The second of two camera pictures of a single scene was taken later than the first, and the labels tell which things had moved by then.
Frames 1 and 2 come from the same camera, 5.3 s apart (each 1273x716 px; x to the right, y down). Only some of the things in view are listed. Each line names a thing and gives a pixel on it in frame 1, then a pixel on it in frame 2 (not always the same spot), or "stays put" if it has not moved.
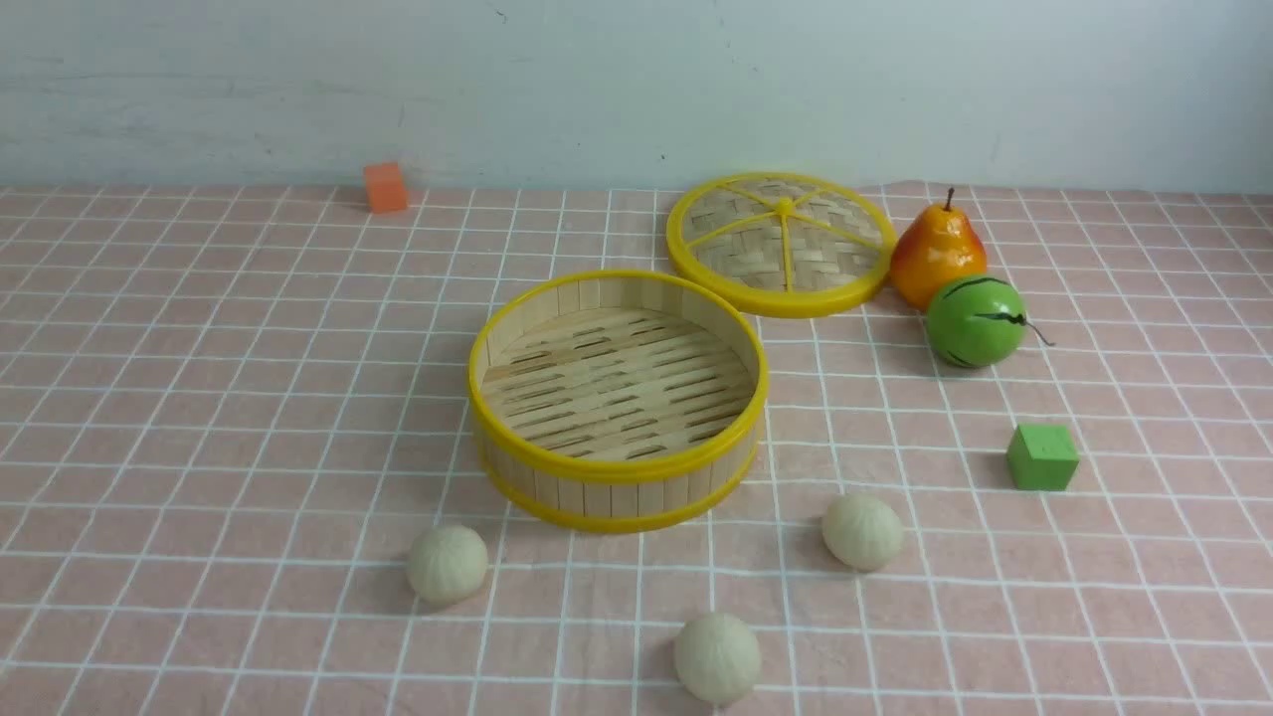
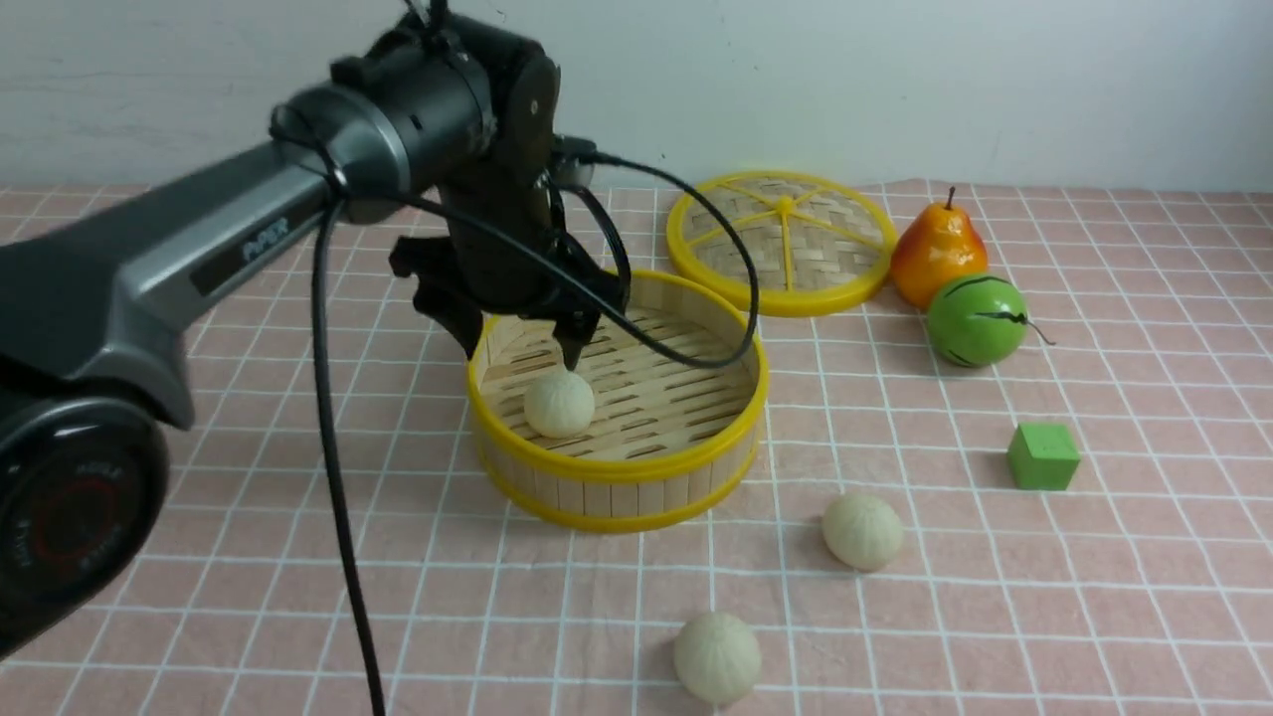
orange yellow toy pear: (938, 247) stays put
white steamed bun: (861, 531) stays put
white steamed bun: (717, 657) stays put
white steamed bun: (447, 563) → (559, 405)
